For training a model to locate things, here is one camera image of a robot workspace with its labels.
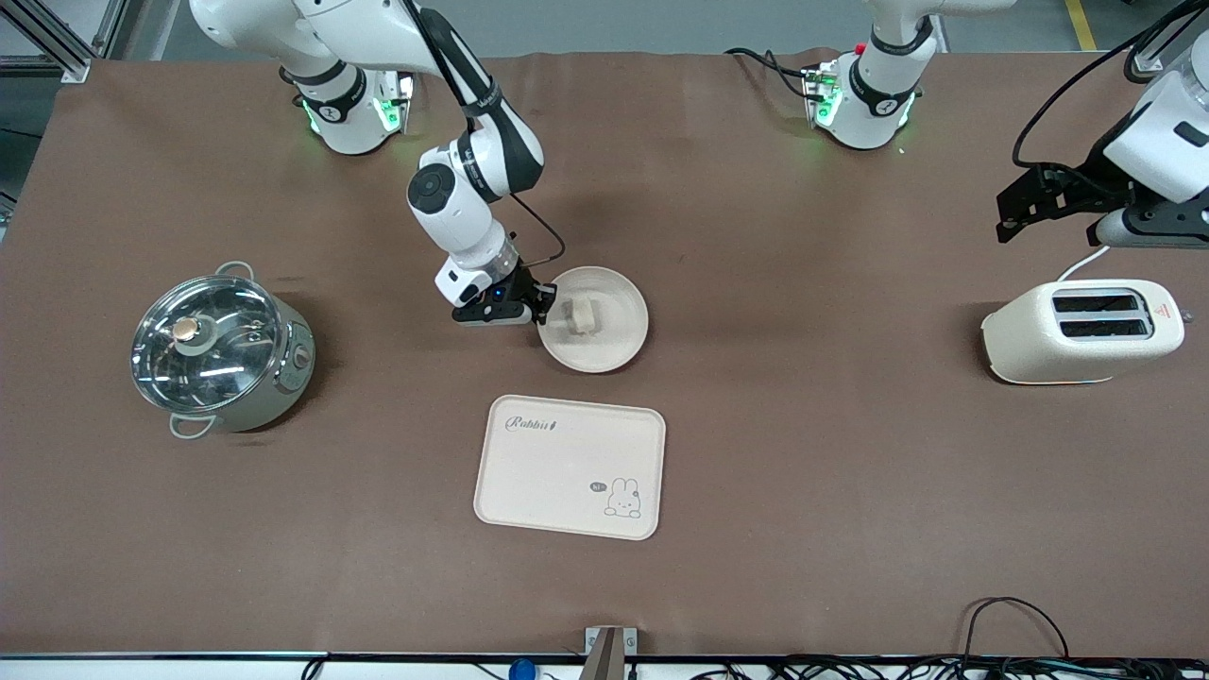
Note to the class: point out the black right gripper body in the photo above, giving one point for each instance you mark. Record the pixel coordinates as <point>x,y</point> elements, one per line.
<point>522,280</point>

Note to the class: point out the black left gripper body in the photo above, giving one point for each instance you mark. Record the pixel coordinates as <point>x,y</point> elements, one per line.
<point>1082,183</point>

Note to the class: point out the pale steamed bun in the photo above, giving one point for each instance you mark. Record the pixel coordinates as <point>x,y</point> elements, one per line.
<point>579,316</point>

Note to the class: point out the cream round plate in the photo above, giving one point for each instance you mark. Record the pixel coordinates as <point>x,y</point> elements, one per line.
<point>614,335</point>

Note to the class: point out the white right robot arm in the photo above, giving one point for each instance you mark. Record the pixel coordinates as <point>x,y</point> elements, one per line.
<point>453,217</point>

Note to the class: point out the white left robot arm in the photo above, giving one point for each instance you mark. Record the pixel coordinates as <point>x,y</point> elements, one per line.
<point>874,94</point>

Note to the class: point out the cream two-slot toaster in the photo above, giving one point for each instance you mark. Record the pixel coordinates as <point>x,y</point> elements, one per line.
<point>1030,345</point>

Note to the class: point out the cream rabbit print tray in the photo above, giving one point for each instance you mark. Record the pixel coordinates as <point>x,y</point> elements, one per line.
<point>548,472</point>

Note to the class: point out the steel pot with glass lid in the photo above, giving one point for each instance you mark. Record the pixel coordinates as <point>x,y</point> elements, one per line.
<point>269,392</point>

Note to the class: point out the glass pot lid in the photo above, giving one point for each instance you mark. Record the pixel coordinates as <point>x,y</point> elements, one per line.
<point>203,345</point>

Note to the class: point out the blue round knob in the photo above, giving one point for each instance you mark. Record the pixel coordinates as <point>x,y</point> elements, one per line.
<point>521,670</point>

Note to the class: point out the aluminium frame post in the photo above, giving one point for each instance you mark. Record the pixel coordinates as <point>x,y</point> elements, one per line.
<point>1152,57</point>

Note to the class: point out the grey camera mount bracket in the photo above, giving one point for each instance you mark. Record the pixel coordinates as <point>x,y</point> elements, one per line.
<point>609,647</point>

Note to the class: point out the aluminium frame profile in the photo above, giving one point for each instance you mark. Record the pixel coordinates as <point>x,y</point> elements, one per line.
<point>66,61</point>

